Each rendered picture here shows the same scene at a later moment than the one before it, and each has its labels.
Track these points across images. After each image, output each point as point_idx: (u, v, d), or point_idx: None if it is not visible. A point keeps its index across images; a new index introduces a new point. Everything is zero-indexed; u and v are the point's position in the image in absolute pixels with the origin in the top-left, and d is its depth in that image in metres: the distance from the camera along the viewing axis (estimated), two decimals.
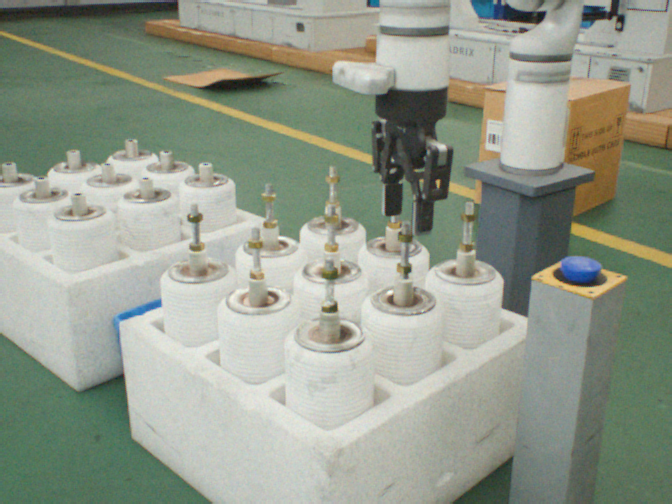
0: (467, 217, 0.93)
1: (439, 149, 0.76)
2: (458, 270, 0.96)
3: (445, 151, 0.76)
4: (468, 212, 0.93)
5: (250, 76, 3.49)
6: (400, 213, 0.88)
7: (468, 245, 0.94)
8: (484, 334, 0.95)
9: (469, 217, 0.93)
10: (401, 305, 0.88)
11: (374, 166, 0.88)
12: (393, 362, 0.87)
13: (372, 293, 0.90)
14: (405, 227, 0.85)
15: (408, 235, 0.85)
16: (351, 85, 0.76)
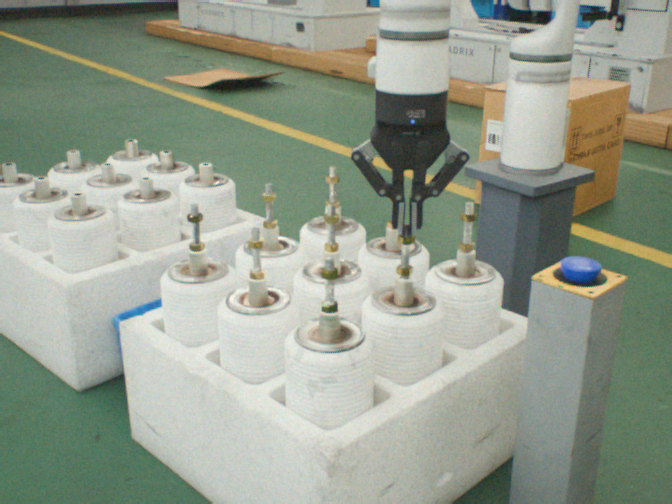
0: (467, 217, 0.93)
1: (351, 152, 0.83)
2: (458, 270, 0.96)
3: (351, 156, 0.83)
4: (468, 212, 0.93)
5: (250, 76, 3.49)
6: (410, 234, 0.85)
7: (468, 245, 0.94)
8: (484, 334, 0.95)
9: (469, 217, 0.93)
10: (409, 304, 0.88)
11: (433, 183, 0.85)
12: (429, 359, 0.88)
13: (377, 305, 0.87)
14: (410, 228, 0.86)
15: (411, 234, 0.86)
16: None
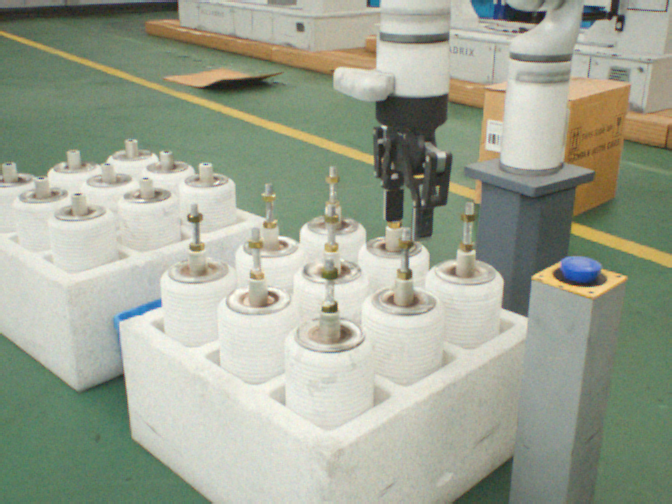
0: (467, 217, 0.93)
1: (438, 155, 0.76)
2: (458, 270, 0.96)
3: (444, 158, 0.76)
4: (468, 212, 0.93)
5: (250, 76, 3.49)
6: (401, 219, 0.89)
7: (468, 245, 0.94)
8: (484, 334, 0.95)
9: (469, 217, 0.93)
10: (394, 299, 0.89)
11: (375, 172, 0.88)
12: None
13: None
14: (402, 232, 0.86)
15: (402, 241, 0.86)
16: (350, 91, 0.76)
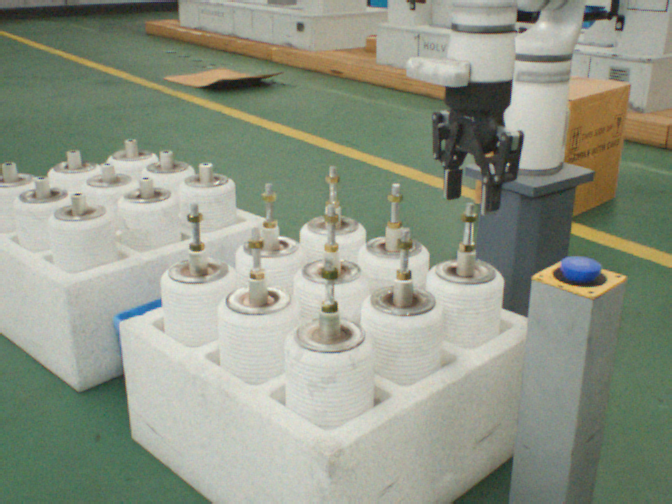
0: (464, 213, 0.95)
1: (513, 135, 0.84)
2: (458, 265, 0.97)
3: (518, 136, 0.84)
4: (467, 211, 0.94)
5: (250, 76, 3.49)
6: (459, 196, 0.96)
7: (461, 242, 0.96)
8: None
9: (463, 214, 0.95)
10: None
11: (435, 154, 0.95)
12: None
13: (434, 298, 0.89)
14: (408, 234, 0.86)
15: (411, 240, 0.86)
16: (432, 79, 0.83)
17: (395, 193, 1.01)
